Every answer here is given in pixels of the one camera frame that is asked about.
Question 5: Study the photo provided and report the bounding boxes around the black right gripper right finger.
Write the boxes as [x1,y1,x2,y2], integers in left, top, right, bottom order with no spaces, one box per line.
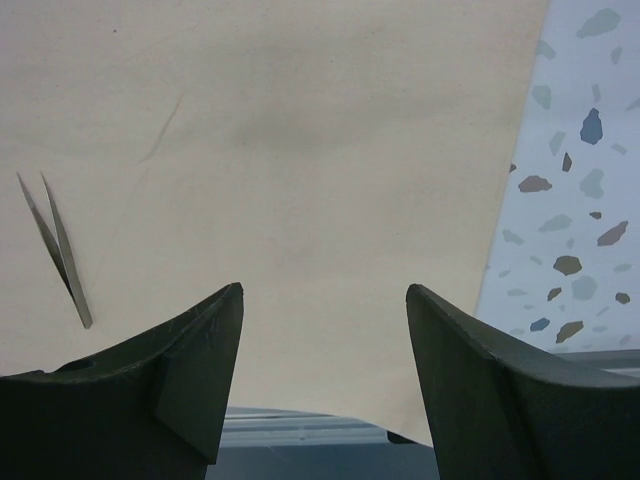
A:
[406,284,639,479]

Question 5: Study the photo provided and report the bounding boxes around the beige cloth wrap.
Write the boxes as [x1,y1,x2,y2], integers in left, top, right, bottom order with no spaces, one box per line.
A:
[1,1,546,444]

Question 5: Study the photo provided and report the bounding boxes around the steel tweezers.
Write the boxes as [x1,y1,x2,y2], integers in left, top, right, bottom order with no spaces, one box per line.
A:
[16,173,93,330]

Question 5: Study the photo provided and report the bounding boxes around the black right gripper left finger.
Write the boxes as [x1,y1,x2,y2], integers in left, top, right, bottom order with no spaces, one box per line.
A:
[1,283,243,479]

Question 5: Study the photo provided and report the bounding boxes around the aluminium front rail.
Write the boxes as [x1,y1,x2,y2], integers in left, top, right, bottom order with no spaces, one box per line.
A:
[203,349,640,480]

